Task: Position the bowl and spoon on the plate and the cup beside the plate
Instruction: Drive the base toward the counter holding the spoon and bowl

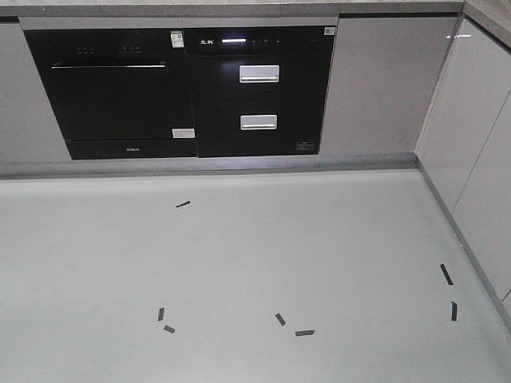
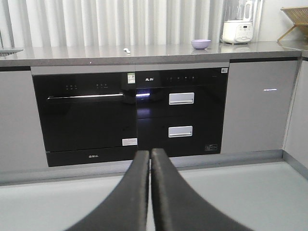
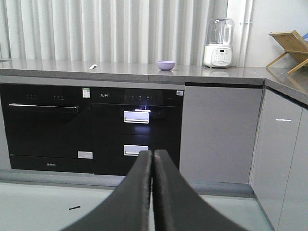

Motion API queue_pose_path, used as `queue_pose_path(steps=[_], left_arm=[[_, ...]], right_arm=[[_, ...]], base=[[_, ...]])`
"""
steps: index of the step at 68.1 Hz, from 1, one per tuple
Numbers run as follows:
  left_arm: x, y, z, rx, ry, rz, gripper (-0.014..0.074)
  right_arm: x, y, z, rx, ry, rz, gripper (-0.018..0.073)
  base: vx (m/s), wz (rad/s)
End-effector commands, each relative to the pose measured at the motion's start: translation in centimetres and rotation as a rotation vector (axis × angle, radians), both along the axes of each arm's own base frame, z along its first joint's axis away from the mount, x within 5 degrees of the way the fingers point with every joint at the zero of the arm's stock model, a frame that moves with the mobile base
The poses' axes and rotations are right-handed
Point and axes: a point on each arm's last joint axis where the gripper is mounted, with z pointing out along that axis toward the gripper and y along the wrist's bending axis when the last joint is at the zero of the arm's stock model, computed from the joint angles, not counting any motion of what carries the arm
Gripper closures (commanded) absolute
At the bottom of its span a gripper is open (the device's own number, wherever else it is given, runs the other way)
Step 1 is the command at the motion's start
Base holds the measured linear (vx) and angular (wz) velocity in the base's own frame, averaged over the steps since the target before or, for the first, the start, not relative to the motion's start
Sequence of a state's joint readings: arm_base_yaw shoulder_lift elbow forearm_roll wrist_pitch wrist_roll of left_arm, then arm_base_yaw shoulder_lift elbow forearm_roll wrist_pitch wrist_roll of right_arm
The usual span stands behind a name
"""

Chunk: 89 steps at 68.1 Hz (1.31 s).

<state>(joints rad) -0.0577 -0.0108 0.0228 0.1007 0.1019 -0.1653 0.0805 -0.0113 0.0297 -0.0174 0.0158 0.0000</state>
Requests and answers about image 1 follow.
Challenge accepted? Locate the black floor tape strip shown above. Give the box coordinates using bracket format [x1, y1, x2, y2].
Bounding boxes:
[451, 301, 458, 322]
[295, 330, 315, 337]
[440, 263, 454, 286]

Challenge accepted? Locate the black built-in dishwasher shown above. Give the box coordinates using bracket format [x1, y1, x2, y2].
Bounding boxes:
[25, 28, 197, 160]

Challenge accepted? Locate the black disinfection cabinet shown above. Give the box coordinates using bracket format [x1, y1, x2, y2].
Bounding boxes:
[184, 26, 336, 157]

